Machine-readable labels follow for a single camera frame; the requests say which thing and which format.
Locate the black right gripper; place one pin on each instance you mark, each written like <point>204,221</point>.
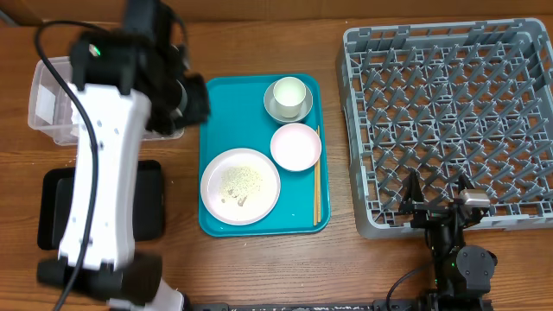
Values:
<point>427,212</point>

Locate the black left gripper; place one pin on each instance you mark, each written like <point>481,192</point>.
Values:
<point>198,89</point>

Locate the large pink plate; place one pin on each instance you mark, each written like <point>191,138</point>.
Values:
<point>240,186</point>

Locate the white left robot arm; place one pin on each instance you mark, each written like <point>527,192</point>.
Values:
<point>124,82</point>

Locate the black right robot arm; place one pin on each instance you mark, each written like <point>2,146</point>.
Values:
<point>463,272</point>

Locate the grey dishwasher rack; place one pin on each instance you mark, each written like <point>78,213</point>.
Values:
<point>449,100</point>

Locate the teal serving tray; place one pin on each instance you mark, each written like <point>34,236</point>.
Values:
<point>238,119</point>

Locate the grey metal bowl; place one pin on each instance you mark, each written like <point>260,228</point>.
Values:
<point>270,106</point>

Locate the pale green cup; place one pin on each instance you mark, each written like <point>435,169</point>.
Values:
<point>289,93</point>

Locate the wooden chopstick left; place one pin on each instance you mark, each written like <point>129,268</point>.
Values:
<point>316,195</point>

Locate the wooden chopstick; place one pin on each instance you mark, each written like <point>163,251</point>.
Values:
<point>319,184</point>
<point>316,195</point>

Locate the clear plastic bin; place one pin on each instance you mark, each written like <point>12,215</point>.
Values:
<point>53,113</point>

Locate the wooden chopstick right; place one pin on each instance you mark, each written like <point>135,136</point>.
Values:
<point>319,184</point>

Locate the black tray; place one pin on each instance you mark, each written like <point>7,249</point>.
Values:
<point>56,198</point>

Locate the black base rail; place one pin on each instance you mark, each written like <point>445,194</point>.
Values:
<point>377,305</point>

